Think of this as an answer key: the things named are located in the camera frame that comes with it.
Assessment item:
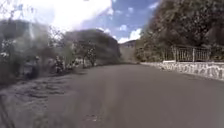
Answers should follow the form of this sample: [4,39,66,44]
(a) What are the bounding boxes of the distant hill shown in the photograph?
[118,39,138,64]

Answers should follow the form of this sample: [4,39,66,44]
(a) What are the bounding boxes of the wooded hillside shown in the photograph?
[63,28,122,66]

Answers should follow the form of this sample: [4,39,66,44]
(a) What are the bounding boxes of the grey asphalt road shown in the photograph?
[0,63,224,128]

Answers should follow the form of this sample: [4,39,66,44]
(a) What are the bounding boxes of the row of bushes and trees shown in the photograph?
[0,19,101,84]

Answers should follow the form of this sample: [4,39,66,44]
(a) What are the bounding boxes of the metal railing fence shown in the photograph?
[162,44,224,63]

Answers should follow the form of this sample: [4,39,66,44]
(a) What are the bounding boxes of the large dark green trees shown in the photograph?
[134,0,224,63]

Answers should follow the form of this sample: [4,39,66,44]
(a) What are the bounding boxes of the low stone wall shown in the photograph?
[140,61,224,81]

